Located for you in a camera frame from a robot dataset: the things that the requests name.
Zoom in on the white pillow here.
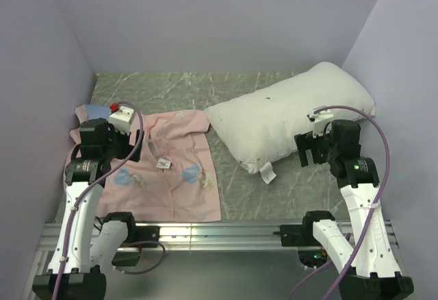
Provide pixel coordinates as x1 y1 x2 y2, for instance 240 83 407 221
205 62 376 184

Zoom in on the pink cartoon pillowcase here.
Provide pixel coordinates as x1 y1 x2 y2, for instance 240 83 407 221
68 103 222 223

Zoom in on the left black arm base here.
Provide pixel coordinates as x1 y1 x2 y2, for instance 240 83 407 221
109 225 166 273

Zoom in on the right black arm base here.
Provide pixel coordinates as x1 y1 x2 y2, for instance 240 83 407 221
273 224 328 268

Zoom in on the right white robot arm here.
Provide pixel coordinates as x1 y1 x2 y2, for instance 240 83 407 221
295 118 414 299

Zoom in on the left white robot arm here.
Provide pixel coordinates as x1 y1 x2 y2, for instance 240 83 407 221
32 114 144 299

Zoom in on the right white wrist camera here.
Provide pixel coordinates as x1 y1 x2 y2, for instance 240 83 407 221
307 109 335 138

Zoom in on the aluminium mounting rail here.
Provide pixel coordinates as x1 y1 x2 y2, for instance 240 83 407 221
38 220 400 253

